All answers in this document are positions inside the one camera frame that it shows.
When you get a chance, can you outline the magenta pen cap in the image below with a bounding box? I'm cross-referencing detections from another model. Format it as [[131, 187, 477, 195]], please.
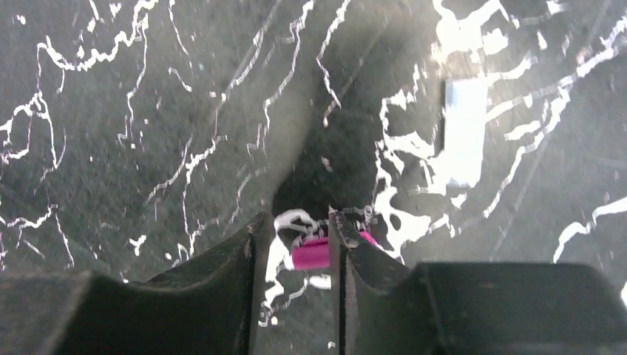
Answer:
[[284, 230, 382, 271]]

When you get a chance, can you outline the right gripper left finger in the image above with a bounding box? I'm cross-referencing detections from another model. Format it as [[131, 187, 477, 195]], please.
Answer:
[[1, 212, 274, 354]]

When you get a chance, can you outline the clear pen cap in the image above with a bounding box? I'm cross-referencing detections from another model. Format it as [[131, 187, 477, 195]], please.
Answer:
[[443, 78, 488, 188]]

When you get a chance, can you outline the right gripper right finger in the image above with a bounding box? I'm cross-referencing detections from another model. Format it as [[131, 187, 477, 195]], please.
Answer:
[[328, 212, 626, 354]]

